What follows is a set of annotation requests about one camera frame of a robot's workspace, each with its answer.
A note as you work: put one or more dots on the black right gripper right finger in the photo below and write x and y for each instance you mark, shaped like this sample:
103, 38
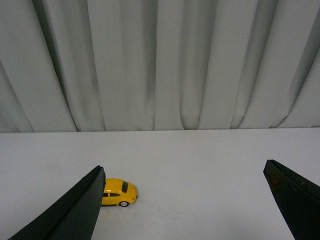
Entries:
297, 198

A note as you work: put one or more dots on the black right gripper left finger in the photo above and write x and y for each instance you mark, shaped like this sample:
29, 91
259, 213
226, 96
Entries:
71, 217

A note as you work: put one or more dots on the yellow beetle toy car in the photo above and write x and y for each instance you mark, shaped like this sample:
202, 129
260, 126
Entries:
118, 192

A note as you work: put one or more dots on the grey pleated curtain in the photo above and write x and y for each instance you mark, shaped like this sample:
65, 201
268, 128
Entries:
148, 65

